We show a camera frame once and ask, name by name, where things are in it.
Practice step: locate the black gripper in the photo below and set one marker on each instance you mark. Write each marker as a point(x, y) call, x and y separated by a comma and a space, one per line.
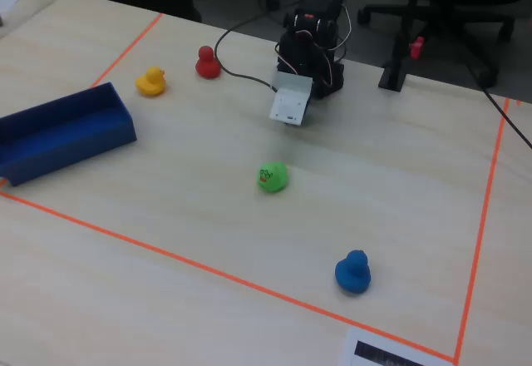
point(312, 90)

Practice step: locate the green rubber duck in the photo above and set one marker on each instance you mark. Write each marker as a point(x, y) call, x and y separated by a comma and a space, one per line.
point(274, 179)

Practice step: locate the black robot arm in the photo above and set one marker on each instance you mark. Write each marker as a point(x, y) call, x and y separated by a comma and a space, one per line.
point(328, 6)

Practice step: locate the red rubber duck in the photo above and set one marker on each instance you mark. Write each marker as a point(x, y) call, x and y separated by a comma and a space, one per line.
point(207, 66)

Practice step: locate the yellow rubber duck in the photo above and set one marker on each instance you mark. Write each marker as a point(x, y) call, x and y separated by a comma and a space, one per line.
point(150, 83)

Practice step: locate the blue rubber duck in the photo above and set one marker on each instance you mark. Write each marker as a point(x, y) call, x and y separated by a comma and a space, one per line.
point(353, 274)

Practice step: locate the blue rectangular open box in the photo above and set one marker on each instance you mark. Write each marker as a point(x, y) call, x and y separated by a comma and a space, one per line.
point(62, 137)

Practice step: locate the black clamp stand red knob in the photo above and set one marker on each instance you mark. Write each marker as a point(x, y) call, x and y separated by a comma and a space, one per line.
point(397, 62)

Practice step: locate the long orange tape line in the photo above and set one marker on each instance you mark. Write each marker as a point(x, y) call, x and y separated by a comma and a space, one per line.
point(232, 276)

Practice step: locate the black office chair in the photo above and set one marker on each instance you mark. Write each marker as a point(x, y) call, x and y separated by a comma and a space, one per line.
point(440, 4)

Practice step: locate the white paper black print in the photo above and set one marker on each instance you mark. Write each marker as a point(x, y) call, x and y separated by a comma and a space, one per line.
point(386, 351)

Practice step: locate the white gripper camera box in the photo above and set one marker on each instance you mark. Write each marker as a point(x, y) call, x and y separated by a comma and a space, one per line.
point(289, 100)

